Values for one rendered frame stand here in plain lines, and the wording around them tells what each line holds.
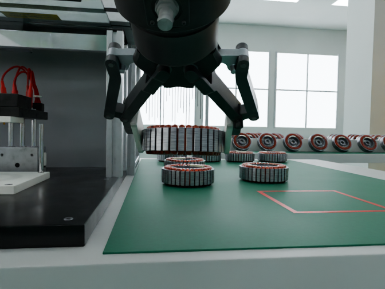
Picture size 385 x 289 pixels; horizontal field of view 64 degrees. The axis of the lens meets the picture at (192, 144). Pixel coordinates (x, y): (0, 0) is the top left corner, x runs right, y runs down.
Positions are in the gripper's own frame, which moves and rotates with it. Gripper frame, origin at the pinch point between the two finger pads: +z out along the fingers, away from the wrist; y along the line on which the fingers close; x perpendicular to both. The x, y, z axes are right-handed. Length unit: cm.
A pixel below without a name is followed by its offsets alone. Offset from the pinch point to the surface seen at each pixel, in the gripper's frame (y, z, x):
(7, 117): -29.5, 5.3, 6.8
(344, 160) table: 84, 120, 63
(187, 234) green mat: 1.1, -1.9, -13.6
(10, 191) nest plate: -23.6, 3.6, -6.8
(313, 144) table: 69, 121, 74
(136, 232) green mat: -4.5, -1.8, -13.6
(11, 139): -35.8, 16.7, 9.6
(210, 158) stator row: 6, 62, 31
